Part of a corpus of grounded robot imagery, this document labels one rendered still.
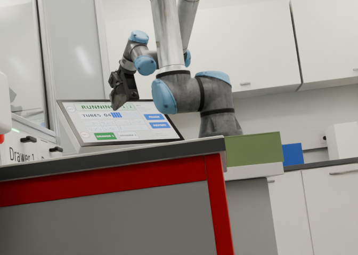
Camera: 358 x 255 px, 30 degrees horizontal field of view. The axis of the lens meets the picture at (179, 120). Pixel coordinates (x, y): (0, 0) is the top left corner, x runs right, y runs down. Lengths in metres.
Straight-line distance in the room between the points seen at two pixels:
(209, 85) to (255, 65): 3.18
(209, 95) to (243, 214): 0.40
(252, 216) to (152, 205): 0.96
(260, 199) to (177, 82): 0.46
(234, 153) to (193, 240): 0.93
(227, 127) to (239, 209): 0.27
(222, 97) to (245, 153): 0.21
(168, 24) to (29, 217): 1.11
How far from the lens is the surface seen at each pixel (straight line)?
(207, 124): 2.17
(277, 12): 5.48
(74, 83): 3.70
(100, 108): 2.99
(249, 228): 2.12
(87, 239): 1.22
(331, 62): 5.44
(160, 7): 2.22
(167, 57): 2.17
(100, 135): 2.83
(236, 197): 2.11
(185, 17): 2.41
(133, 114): 3.02
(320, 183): 4.94
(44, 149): 2.24
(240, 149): 2.10
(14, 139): 1.94
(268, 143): 2.15
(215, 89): 2.18
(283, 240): 4.89
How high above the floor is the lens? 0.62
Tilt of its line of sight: 8 degrees up
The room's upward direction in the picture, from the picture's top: 7 degrees counter-clockwise
